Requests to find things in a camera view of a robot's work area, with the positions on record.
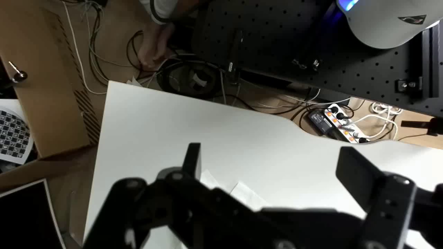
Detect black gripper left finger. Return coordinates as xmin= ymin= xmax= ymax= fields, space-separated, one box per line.
xmin=82 ymin=142 xmax=261 ymax=249

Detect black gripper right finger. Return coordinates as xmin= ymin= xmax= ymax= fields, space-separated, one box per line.
xmin=336 ymin=146 xmax=443 ymax=249

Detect forearm in white sleeve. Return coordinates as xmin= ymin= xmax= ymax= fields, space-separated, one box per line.
xmin=138 ymin=0 xmax=205 ymax=25

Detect brown cardboard box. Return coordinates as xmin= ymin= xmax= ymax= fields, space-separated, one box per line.
xmin=0 ymin=0 xmax=113 ymax=161

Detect person's bare hand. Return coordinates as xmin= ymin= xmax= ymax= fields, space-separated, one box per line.
xmin=138 ymin=21 xmax=176 ymax=72

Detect white power strip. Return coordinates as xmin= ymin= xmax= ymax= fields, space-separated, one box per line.
xmin=323 ymin=103 xmax=372 ymax=144

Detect black panel white border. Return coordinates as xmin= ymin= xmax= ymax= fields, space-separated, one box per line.
xmin=0 ymin=178 xmax=70 ymax=249

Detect black power adapter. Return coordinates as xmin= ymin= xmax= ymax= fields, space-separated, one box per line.
xmin=307 ymin=108 xmax=333 ymax=136

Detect dotted calibration board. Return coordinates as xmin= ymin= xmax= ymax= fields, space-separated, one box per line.
xmin=0 ymin=99 xmax=37 ymax=166

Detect small metal latch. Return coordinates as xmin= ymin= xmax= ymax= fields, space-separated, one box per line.
xmin=6 ymin=60 xmax=30 ymax=86

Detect black perforated breadboard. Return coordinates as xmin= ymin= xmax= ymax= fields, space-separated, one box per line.
xmin=192 ymin=0 xmax=443 ymax=119

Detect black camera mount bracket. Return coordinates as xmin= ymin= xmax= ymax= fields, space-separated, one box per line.
xmin=401 ymin=115 xmax=443 ymax=139

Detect tangled white cables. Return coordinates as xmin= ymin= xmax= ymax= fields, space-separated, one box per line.
xmin=367 ymin=100 xmax=405 ymax=142

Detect coiled black cable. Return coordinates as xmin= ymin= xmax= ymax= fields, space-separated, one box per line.
xmin=156 ymin=56 xmax=222 ymax=100

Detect thin black cable loop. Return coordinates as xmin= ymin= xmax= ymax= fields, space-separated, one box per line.
xmin=127 ymin=29 xmax=160 ymax=75

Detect thin white cable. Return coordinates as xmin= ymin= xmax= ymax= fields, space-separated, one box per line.
xmin=62 ymin=0 xmax=109 ymax=97

